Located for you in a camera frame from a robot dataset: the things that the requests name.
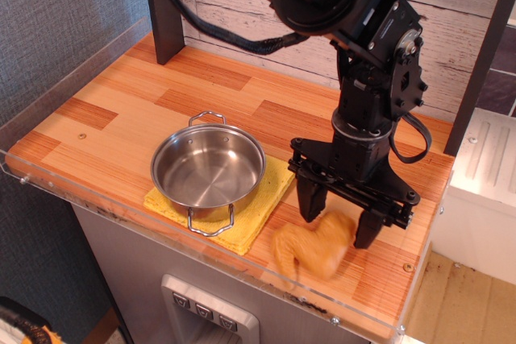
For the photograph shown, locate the orange toy chicken wing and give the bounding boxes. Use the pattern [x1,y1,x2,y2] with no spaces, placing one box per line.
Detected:
[271,211,357,291]

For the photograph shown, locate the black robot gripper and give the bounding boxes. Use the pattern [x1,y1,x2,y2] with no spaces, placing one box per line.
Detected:
[289,116,421,249]

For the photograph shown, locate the grey dispenser button panel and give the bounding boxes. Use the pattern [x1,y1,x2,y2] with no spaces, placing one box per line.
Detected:
[160,274,260,343]

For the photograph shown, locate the dark left vertical post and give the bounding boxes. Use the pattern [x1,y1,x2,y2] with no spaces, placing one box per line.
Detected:
[148,0,185,65]

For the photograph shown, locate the clear acrylic guard rail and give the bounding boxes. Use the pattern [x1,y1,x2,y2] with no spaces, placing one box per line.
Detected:
[1,19,452,343]

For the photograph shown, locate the white ridged appliance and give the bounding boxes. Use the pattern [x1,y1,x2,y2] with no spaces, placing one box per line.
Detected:
[431,109,515,284]

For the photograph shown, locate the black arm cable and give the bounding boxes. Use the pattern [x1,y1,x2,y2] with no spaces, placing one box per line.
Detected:
[146,0,311,56]

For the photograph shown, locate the orange object bottom left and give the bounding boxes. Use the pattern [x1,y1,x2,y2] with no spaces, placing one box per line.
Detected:
[44,328,63,344]

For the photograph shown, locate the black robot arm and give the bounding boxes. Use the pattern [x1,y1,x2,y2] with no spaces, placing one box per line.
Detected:
[268,0,431,249]

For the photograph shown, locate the yellow folded cloth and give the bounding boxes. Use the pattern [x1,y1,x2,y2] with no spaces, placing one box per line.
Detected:
[144,155,293,255]

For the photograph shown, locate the stainless steel pot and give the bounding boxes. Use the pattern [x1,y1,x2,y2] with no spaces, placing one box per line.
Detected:
[150,110,267,238]

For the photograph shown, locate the dark vertical post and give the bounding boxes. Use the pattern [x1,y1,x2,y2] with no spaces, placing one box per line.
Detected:
[443,0,515,156]
[148,0,185,65]

